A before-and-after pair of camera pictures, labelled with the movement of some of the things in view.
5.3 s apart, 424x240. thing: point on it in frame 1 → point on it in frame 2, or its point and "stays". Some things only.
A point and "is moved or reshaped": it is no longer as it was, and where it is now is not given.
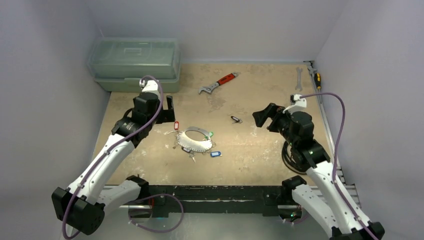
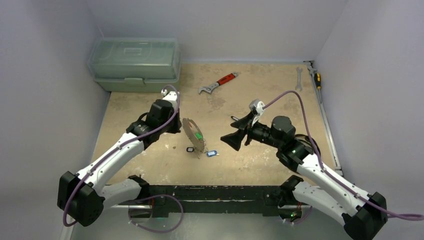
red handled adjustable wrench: x=209 y=88 stays
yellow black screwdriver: x=317 y=79 stays
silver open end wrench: x=299 y=80 stays
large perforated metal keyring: x=198 y=146 is moved or reshaped
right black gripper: x=272 y=117 → x=247 y=131
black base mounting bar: x=170 y=200 stays
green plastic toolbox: x=118 y=64 stays
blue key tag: x=215 y=153 is moved or reshaped
